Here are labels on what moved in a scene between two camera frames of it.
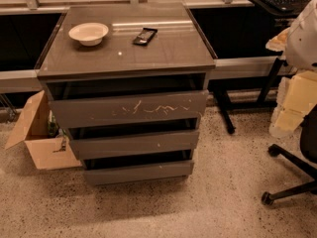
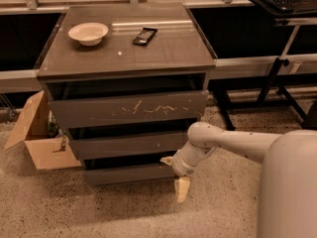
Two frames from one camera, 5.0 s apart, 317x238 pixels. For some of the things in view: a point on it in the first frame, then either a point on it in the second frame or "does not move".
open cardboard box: [49, 151] does not move
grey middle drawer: [134, 145] does not move
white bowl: [89, 34] does not move
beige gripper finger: [278, 43] -> [185, 160]
